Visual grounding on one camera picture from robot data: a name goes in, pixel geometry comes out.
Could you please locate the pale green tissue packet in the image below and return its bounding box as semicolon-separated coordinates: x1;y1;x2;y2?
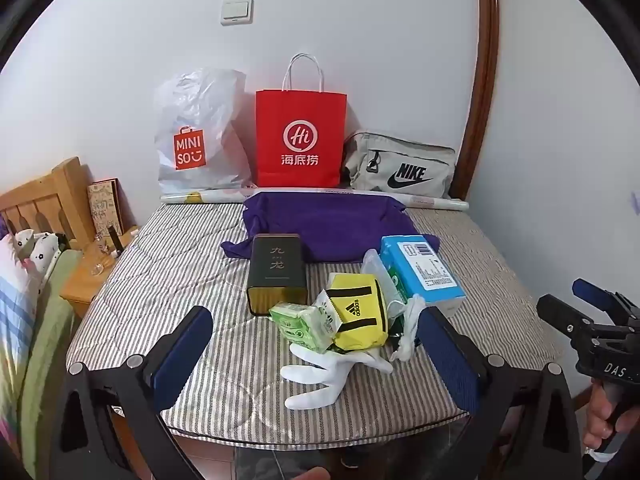
295;305;342;353

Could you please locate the dark green tin box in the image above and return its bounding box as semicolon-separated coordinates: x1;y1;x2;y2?
247;234;307;317

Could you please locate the white star print pillow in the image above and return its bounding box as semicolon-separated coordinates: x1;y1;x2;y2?
12;229;61;286

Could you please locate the clear plastic bag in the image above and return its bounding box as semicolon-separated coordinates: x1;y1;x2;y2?
361;249;401;291

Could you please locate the white light switch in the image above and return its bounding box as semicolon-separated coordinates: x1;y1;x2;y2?
221;0;254;26

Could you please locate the purple cloth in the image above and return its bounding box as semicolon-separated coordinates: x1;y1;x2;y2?
221;191;441;263

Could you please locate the red paper bag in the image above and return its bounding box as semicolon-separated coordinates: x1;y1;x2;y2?
255;52;348;188

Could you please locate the grey striped quilted mattress pad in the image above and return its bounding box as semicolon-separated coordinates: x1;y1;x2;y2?
66;200;563;446

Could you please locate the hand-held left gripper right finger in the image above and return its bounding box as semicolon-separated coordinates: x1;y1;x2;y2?
417;305;583;480

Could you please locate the pastel striped bed sheet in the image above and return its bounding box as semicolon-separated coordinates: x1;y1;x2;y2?
0;232;41;461

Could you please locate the person's right hand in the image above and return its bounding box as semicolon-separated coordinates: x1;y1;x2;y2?
582;380;640;455

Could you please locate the bright green tissue packet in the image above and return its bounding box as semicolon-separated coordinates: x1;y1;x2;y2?
269;302;306;341

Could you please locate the green wet wipes packet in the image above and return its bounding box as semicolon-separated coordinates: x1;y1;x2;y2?
387;267;416;311

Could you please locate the wooden headboard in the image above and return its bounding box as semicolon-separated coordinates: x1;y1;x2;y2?
0;156;96;251

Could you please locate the grey sports bag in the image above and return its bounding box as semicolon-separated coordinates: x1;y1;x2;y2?
341;130;457;198

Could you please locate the rolled white printed paper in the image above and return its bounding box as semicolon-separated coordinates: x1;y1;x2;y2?
160;187;471;213

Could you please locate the grey camouflage cloth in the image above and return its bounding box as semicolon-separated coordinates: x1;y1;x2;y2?
235;447;346;480

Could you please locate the green blanket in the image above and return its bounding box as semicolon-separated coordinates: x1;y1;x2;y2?
20;250;83;466

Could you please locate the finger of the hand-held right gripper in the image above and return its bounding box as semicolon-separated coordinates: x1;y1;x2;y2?
572;279;640;321
537;295;593;346

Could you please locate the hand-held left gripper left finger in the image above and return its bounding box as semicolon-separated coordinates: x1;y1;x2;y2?
50;305;213;480

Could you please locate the dark shoe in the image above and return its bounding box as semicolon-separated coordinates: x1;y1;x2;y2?
340;445;367;469

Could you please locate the blue tissue box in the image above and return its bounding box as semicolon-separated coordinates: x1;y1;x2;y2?
378;234;467;318

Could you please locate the white plastic shopping bag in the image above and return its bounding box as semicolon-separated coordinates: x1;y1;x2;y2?
154;67;253;196

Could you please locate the wooden nightstand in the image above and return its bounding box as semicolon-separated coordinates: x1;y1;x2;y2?
60;227;141;318

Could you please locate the patterned notebook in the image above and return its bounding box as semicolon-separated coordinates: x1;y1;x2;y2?
87;178;123;241

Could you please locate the brown wooden door frame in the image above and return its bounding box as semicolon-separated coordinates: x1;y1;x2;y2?
447;0;501;201

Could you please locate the yellow zip pouch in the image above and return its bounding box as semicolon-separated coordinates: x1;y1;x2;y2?
325;272;396;352

